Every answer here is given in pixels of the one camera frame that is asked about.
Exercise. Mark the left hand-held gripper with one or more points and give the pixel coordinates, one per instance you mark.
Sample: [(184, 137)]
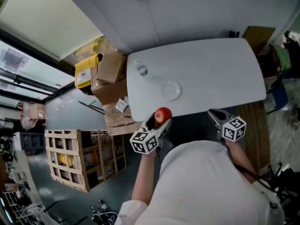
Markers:
[(147, 141)]

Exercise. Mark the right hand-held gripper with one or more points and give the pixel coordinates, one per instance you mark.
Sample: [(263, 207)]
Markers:
[(232, 128)]

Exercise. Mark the red apple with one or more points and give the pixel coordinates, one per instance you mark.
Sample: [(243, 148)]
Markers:
[(163, 115)]

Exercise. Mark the clear glass plate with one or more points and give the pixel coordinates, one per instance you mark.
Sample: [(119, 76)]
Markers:
[(170, 90)]

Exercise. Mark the person's left forearm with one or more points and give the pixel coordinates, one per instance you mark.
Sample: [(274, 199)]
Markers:
[(145, 177)]

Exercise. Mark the person's right forearm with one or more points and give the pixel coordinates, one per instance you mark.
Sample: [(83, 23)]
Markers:
[(241, 159)]

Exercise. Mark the flattened taped cardboard box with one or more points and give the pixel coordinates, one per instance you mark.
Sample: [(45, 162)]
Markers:
[(119, 123)]

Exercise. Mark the wooden plank board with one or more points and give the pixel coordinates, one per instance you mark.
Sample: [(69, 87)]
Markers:
[(254, 130)]

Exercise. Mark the small white paper box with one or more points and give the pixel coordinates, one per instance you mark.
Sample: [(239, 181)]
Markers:
[(122, 105)]

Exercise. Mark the clear plastic water bottle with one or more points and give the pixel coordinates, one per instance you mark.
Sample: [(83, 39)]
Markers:
[(141, 69)]

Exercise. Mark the large brown cardboard box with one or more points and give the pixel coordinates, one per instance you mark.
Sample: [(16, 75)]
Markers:
[(110, 91)]

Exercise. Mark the blue chair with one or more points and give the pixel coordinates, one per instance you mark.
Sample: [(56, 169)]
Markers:
[(280, 97)]

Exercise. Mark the small brown cardboard box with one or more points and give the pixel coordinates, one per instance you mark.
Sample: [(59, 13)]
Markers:
[(109, 68)]

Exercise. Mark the person's white shirt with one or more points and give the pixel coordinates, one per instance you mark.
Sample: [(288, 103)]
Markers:
[(201, 186)]

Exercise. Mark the green bag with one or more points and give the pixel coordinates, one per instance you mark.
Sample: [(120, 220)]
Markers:
[(281, 57)]

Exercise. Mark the brown cardboard sheet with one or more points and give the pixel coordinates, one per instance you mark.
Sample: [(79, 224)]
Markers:
[(259, 40)]

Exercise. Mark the wooden slatted crate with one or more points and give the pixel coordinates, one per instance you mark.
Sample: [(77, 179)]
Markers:
[(79, 158)]

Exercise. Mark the yellow plastic bin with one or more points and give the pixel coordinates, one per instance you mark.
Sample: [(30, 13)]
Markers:
[(84, 72)]

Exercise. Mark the black tripod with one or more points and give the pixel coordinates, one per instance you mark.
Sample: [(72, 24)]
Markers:
[(281, 184)]

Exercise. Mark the black and white machine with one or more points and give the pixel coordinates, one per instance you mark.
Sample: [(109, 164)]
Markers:
[(103, 213)]

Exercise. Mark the white window blind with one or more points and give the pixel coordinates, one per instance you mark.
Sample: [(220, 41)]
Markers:
[(44, 20)]

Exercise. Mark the small black wall device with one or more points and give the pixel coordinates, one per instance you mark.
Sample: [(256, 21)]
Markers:
[(234, 34)]

